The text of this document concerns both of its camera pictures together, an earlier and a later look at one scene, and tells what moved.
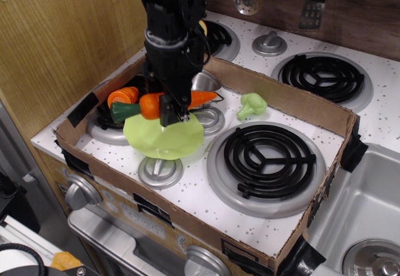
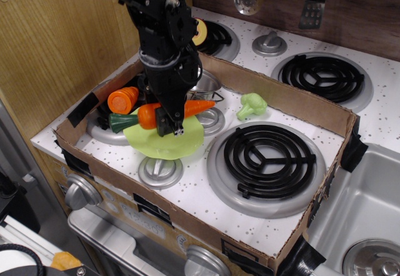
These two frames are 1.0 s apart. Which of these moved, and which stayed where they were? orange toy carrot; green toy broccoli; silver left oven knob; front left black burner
Moved: orange toy carrot
Stayed: front left black burner; green toy broccoli; silver left oven knob
